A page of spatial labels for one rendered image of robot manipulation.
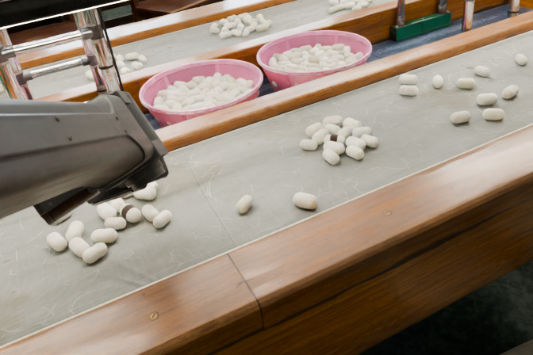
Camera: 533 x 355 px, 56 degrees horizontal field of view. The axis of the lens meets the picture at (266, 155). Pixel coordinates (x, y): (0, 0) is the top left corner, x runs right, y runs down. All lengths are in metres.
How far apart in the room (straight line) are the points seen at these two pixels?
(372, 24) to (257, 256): 0.95
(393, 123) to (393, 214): 0.29
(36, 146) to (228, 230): 0.48
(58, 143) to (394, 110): 0.77
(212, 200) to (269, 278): 0.21
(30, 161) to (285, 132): 0.70
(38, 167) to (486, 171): 0.63
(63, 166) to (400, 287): 0.52
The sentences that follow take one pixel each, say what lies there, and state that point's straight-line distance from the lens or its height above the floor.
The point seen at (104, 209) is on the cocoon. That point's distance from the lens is 0.77.
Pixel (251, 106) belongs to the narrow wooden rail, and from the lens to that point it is 0.96.
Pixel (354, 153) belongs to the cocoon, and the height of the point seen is 0.75.
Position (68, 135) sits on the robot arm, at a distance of 0.28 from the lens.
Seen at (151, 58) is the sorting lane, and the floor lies 0.74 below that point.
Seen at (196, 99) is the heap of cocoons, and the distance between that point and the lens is 1.09.
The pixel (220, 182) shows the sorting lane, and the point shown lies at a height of 0.74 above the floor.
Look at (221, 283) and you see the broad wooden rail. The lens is 0.59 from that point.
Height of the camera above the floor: 1.19
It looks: 32 degrees down
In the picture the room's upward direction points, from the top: 8 degrees counter-clockwise
